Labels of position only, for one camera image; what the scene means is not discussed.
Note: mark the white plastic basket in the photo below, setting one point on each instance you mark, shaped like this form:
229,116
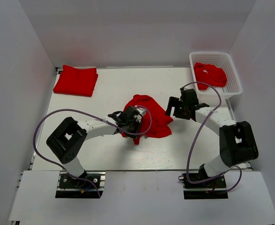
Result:
221,60

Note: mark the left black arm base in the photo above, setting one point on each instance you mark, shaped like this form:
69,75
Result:
68,187

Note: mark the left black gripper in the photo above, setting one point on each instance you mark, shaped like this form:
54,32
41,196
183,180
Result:
138,125

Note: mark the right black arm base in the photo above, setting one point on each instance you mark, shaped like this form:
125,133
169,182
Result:
214,189

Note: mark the red t shirt in basket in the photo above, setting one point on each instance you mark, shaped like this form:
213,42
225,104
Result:
210,74

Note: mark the red t shirt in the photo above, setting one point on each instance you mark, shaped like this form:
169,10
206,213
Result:
160,121
210,74
75,81

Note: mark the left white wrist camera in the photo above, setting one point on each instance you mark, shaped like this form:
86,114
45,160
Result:
142,111

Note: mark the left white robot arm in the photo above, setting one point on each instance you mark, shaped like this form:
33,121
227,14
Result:
67,139

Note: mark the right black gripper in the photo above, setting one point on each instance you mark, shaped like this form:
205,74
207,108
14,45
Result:
172,102

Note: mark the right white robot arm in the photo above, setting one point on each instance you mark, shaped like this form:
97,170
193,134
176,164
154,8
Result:
237,144

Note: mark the folded red t shirt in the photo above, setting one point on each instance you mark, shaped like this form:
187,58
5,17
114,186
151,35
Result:
75,81

